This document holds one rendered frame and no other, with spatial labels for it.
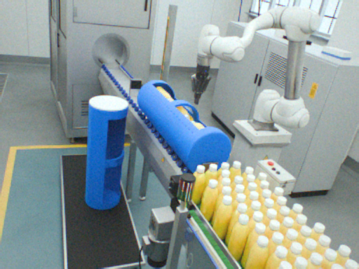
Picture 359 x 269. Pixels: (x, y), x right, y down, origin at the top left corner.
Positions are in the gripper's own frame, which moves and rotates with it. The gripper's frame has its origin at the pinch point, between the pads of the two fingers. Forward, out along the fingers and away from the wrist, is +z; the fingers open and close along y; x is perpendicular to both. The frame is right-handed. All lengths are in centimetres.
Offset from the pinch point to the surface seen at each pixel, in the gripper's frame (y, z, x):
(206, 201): 16, 32, 54
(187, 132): 10.4, 14.5, 14.3
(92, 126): 46, 46, -60
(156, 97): 9.7, 13.6, -36.5
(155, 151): 13, 46, -19
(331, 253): -9, 22, 103
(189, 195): 35, 14, 68
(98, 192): 40, 102, -55
